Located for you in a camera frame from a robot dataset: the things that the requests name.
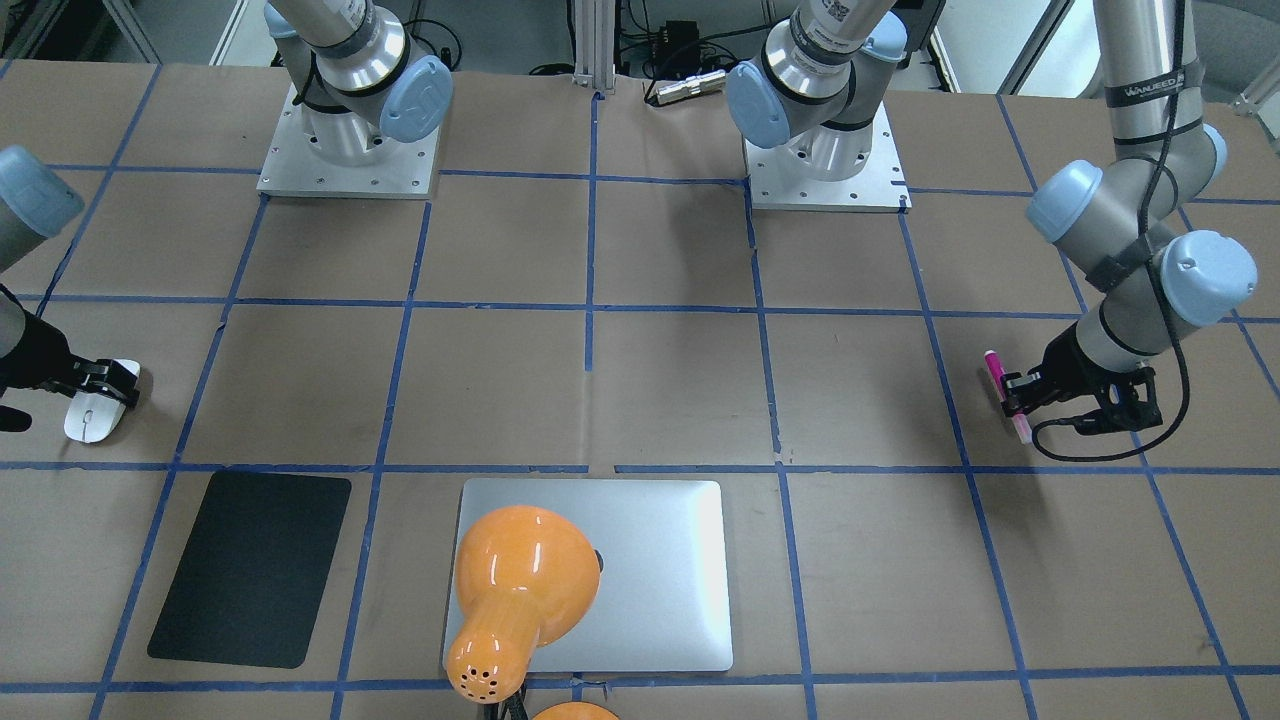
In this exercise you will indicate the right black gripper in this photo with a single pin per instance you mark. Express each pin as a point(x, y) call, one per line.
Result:
point(36, 356)

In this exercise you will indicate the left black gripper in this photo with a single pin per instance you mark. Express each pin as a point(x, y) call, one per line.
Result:
point(1068, 367)

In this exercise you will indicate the black power box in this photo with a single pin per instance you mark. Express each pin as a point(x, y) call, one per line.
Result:
point(674, 37)

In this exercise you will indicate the grey office chair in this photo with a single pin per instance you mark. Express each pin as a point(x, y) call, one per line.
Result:
point(1237, 41)

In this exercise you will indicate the orange desk lamp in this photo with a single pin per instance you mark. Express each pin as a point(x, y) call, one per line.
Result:
point(524, 577)

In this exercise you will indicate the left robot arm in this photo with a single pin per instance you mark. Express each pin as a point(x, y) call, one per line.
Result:
point(820, 77)

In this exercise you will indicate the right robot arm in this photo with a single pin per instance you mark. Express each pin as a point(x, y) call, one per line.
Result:
point(354, 57)

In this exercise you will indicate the silver laptop notebook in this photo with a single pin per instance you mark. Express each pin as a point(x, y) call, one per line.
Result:
point(663, 605)

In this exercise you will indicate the pink highlighter pen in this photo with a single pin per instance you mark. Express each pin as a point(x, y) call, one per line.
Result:
point(1010, 407)

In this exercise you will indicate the aluminium frame post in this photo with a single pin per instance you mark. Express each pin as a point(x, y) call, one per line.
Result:
point(594, 23)

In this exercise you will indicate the silver metal connector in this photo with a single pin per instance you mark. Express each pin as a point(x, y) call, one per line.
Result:
point(701, 85)

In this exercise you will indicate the white computer mouse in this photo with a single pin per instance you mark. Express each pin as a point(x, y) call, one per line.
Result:
point(104, 390)

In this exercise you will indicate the black mousepad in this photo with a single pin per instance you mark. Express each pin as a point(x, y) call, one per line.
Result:
point(250, 581)

